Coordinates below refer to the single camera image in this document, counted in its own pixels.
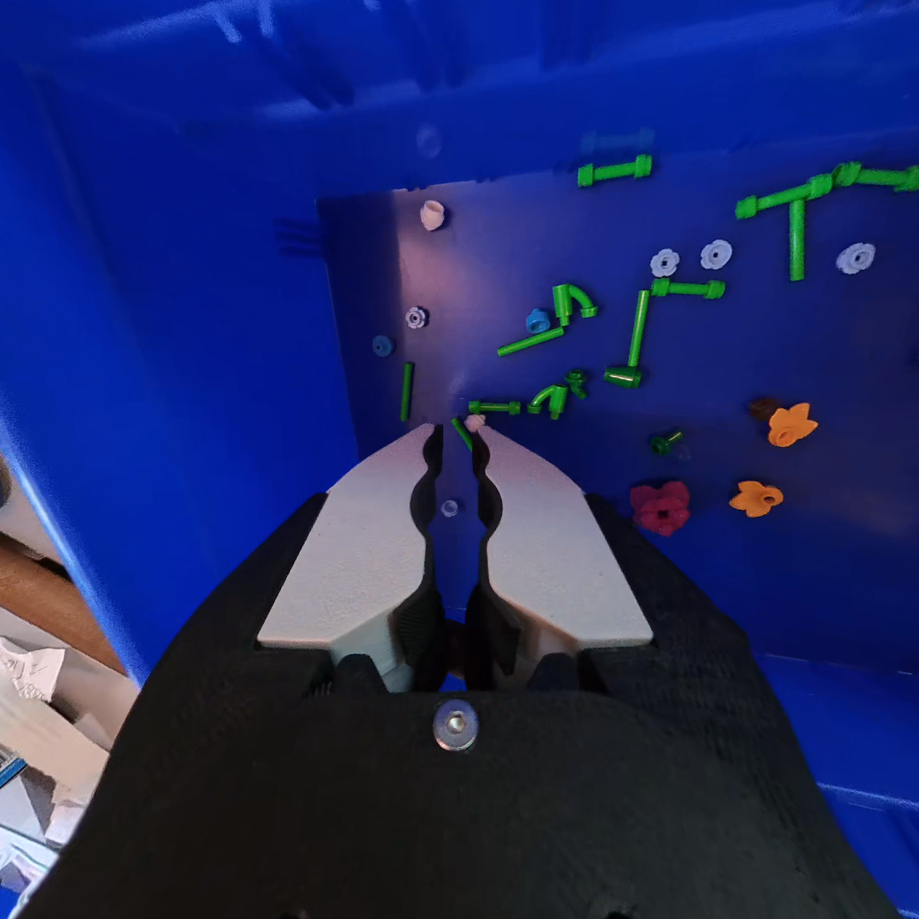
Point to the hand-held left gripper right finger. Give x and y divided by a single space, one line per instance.
575 575

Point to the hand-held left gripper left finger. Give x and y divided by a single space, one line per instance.
345 575

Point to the small pink lego piece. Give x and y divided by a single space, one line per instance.
474 422

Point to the blue plastic bin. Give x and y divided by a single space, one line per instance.
173 287

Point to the magenta lego flower piece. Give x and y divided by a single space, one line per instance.
661 507

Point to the pale blue lego stud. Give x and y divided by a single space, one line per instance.
417 318
450 507

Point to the yellow lego flower piece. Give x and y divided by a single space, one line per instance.
793 427
757 500

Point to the small blue lego stud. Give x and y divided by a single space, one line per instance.
382 346
537 322

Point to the white lego flower stud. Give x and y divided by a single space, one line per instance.
717 254
856 257
664 263

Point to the white lego cone piece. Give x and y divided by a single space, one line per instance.
432 216

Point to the scattered green lego stems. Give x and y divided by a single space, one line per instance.
796 237

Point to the pile of white papers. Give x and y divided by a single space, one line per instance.
36 718

